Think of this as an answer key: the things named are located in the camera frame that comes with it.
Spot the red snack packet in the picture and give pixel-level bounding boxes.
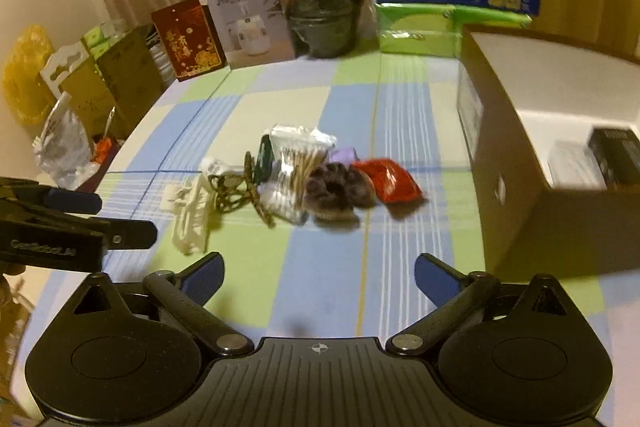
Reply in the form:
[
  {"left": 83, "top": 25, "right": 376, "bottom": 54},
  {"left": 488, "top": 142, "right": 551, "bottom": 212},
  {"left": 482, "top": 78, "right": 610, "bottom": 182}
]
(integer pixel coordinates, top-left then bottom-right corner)
[{"left": 350, "top": 158, "right": 423, "bottom": 205}]

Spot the bag of cotton swabs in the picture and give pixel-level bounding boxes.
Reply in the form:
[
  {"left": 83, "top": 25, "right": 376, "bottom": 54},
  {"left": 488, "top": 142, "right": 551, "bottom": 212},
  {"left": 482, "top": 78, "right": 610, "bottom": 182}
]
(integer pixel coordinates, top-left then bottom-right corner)
[{"left": 260, "top": 124, "right": 338, "bottom": 225}]

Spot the gold box white hang tab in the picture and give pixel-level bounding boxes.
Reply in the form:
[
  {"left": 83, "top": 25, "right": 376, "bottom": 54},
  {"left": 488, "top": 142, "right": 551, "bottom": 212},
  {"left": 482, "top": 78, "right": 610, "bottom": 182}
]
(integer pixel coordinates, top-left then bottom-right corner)
[{"left": 40, "top": 47, "right": 118, "bottom": 142}]

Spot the brown cardboard box white inside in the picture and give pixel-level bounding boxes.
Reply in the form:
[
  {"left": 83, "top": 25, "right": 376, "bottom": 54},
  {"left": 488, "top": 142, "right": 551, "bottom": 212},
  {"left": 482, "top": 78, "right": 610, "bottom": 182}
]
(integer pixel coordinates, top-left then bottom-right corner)
[{"left": 456, "top": 24, "right": 640, "bottom": 278}]

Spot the white hair claw clip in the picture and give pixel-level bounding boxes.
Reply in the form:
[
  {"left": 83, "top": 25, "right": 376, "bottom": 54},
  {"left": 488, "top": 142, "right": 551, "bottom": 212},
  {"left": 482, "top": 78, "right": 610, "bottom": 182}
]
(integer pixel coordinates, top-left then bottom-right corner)
[{"left": 164, "top": 174, "right": 211, "bottom": 255}]

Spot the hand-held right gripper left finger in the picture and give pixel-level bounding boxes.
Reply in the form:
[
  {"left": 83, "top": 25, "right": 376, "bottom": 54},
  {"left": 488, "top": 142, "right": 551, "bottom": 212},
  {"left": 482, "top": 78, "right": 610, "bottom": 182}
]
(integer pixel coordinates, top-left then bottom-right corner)
[{"left": 72, "top": 251, "right": 256, "bottom": 355}]

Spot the white humidifier box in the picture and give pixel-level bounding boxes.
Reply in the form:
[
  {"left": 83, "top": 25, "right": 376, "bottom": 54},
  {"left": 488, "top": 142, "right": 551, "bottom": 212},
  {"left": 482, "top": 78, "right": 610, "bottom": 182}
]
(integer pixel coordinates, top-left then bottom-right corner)
[{"left": 202, "top": 0, "right": 311, "bottom": 70}]

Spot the small black box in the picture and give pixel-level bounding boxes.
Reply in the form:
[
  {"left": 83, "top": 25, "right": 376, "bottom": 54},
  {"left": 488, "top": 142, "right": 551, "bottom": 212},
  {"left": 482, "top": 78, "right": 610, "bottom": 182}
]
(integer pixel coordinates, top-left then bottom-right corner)
[{"left": 587, "top": 127, "right": 640, "bottom": 190}]

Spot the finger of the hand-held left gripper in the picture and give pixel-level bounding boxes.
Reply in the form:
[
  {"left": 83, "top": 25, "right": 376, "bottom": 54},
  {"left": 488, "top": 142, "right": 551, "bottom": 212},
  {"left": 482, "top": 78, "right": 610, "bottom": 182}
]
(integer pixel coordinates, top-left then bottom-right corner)
[
  {"left": 0, "top": 177, "right": 103, "bottom": 215},
  {"left": 100, "top": 219, "right": 158, "bottom": 252}
]

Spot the dark olive box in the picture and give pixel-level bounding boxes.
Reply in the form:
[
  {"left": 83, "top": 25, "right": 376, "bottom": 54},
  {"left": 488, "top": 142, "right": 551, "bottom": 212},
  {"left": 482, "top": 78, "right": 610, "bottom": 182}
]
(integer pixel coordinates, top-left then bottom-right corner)
[{"left": 95, "top": 27, "right": 166, "bottom": 140}]

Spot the red gold printed box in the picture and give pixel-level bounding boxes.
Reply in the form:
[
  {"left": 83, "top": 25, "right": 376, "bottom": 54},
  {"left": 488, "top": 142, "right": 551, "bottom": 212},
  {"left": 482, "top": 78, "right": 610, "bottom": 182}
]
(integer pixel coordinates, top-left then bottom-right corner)
[{"left": 151, "top": 0, "right": 226, "bottom": 82}]

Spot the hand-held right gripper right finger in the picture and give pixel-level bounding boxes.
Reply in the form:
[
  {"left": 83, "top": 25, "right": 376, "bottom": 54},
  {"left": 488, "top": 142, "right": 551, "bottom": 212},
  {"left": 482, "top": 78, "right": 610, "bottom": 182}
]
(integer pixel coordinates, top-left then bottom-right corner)
[{"left": 385, "top": 253, "right": 568, "bottom": 355}]

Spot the green tissue pack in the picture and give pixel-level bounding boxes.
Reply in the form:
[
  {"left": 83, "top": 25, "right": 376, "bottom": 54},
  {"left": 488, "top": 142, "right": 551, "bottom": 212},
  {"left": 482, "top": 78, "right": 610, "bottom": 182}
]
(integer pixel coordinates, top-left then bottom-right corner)
[{"left": 375, "top": 2, "right": 458, "bottom": 58}]

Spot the light purple small item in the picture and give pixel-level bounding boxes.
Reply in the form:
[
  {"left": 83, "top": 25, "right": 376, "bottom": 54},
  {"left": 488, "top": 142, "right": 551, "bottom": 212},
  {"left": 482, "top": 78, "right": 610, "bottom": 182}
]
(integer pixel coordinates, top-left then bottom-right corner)
[{"left": 331, "top": 146, "right": 361, "bottom": 165}]

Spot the small green white box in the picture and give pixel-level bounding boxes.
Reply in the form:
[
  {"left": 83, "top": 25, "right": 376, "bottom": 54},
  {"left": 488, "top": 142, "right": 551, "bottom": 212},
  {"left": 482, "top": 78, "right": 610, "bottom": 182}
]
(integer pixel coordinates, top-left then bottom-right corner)
[{"left": 82, "top": 22, "right": 118, "bottom": 58}]

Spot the clear plastic packet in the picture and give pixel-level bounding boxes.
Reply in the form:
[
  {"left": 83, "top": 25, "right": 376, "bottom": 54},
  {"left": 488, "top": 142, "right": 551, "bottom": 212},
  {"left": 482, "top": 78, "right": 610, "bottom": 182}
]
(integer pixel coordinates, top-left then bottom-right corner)
[{"left": 547, "top": 142, "right": 608, "bottom": 190}]

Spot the dark green hair clip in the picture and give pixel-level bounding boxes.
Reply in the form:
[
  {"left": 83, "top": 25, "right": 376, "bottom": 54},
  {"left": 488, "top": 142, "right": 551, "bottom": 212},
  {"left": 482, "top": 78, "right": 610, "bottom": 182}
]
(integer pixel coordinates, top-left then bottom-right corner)
[{"left": 252, "top": 134, "right": 275, "bottom": 182}]

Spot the dark hair claw clip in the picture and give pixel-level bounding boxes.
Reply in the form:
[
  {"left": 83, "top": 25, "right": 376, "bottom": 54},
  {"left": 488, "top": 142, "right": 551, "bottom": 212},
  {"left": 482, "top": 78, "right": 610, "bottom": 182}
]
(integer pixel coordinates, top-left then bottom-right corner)
[{"left": 305, "top": 162, "right": 376, "bottom": 220}]

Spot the yellow plastic bag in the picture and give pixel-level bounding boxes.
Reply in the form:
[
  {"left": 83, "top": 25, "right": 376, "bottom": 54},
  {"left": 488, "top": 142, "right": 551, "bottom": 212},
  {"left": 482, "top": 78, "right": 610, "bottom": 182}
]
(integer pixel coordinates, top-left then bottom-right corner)
[{"left": 2, "top": 24, "right": 56, "bottom": 128}]

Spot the checkered cloth desktop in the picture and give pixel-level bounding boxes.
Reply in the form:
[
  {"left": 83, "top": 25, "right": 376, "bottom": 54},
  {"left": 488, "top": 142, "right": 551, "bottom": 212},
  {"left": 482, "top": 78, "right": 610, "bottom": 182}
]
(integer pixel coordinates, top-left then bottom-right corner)
[{"left": 10, "top": 42, "right": 616, "bottom": 427}]

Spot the crumpled clear plastic bag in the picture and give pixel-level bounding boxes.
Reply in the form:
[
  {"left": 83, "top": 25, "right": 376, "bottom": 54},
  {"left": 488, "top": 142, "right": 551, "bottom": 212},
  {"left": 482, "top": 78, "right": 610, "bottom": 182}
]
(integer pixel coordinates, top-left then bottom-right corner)
[{"left": 32, "top": 92, "right": 96, "bottom": 190}]

